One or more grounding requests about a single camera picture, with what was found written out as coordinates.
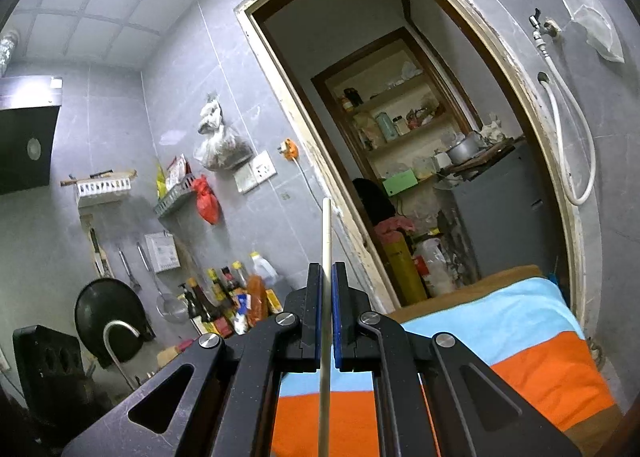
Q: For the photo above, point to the large oil jug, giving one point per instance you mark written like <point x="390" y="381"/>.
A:
<point x="262" y="269"/>

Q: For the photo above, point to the sauce bottle red cap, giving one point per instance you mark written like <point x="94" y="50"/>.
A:
<point x="229" y="282"/>

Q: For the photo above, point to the white wall box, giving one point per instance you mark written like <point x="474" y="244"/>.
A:
<point x="162" y="252"/>

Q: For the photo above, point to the green box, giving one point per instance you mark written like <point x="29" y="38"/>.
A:
<point x="400" y="182"/>

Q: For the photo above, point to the wooden cutting board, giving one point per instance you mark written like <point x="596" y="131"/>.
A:
<point x="86" y="222"/>

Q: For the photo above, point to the metal pot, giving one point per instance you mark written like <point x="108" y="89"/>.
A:
<point x="465" y="149"/>

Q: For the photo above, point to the clear bottle yellow cap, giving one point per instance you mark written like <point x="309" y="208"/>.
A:
<point x="240" y="274"/>

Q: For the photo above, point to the steel mesh strainer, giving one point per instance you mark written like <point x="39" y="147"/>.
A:
<point x="172" y="307"/>

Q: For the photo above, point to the dark pump bottle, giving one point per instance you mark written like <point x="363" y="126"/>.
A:
<point x="190" y="304"/>

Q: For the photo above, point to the pale wooden chopstick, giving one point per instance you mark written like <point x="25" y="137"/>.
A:
<point x="326" y="257"/>

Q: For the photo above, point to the wall tap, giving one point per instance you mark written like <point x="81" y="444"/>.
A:
<point x="542" y="30"/>

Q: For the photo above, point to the curved steel faucet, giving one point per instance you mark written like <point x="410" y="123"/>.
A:
<point x="122" y="322"/>

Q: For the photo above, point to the white wall basket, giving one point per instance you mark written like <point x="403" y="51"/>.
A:
<point x="105" y="188"/>

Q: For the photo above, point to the sauce bottle yellow cap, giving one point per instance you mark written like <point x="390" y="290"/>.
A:
<point x="216" y="287"/>

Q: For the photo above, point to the white red plastic bag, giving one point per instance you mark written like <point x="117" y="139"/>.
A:
<point x="435" y="267"/>

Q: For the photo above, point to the wooden shelf unit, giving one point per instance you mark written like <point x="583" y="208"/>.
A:
<point x="395" y="96"/>

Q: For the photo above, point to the red white packets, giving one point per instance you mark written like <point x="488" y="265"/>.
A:
<point x="176" y="172"/>

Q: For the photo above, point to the white wall socket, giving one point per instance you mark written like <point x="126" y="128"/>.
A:
<point x="263" y="167"/>

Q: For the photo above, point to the black wok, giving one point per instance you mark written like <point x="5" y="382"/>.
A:
<point x="105" y="302"/>

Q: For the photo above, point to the white wall switch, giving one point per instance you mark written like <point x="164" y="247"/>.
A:
<point x="245" y="179"/>

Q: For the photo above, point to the blue orange striped cloth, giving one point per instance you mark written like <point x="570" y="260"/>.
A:
<point x="525" y="337"/>

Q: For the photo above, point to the blue white packet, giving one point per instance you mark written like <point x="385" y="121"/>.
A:
<point x="241" y="314"/>

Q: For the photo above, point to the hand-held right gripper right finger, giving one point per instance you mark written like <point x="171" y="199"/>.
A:
<point x="338" y="309"/>

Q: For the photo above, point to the steel black range hood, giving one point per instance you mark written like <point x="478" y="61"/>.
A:
<point x="25" y="137"/>

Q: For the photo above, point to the green thermos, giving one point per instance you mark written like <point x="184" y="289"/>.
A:
<point x="385" y="127"/>

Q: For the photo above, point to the orange plug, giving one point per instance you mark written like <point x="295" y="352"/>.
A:
<point x="290" y="149"/>

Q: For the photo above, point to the pink cloth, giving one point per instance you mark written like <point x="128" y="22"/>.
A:
<point x="395" y="226"/>

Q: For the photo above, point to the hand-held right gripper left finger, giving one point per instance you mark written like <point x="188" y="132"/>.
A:
<point x="315" y="309"/>

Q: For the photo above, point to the worn wooden door frame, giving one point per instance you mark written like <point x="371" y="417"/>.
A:
<point x="300" y="102"/>

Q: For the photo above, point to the yellow green packet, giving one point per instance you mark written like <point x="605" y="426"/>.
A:
<point x="161" y="182"/>

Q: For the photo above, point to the foil exhaust duct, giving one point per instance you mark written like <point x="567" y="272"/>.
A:
<point x="6" y="54"/>

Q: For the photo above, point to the black bag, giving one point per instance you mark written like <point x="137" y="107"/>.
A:
<point x="372" y="202"/>

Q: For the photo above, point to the clear bag of dried goods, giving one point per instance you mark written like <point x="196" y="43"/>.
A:
<point x="222" y="149"/>

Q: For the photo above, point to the grey wall basket shelf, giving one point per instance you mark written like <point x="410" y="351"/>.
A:
<point x="172" y="200"/>

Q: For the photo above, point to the crumpled white cloth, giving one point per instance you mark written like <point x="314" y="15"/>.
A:
<point x="492" y="129"/>

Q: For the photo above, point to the dark sauce bottle brown cap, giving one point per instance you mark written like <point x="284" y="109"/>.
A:
<point x="204" y="304"/>

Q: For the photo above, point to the yellow gas cylinder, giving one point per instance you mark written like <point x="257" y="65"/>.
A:
<point x="405" y="272"/>

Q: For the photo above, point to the grey cabinet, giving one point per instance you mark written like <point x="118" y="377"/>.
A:
<point x="500" y="207"/>

